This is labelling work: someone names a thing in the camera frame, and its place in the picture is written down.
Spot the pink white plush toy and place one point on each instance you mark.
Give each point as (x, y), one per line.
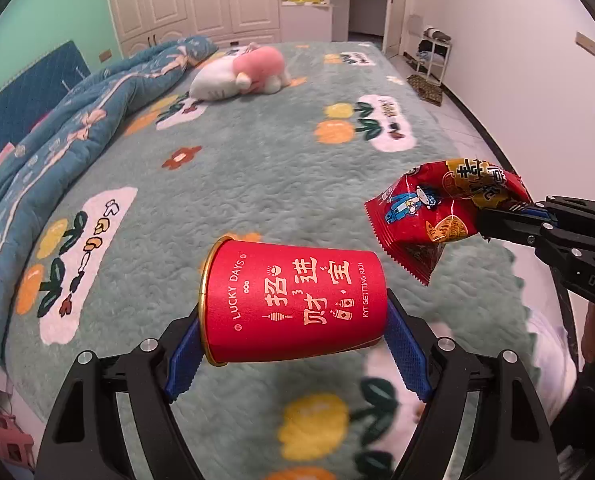
(258, 69)

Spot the white door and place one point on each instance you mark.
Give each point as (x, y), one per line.
(394, 22)

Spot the blue padded headboard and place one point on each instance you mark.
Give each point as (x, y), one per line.
(30, 96)

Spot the white shoe rack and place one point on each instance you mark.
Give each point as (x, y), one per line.
(433, 54)

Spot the red paper cup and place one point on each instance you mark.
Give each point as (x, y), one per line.
(265, 302)

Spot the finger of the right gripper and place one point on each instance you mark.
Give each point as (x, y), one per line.
(528, 225)

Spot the blue floral quilt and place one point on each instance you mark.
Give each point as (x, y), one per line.
(70, 139)

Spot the cream wardrobe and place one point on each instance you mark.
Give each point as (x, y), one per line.
(140, 24)

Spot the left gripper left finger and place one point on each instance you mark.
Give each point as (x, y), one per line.
(184, 353)

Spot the green floral bedspread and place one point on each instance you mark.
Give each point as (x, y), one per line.
(121, 256)

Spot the red snack wrapper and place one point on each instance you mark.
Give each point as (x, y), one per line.
(437, 203)

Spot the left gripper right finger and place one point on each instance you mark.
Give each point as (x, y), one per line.
(407, 353)

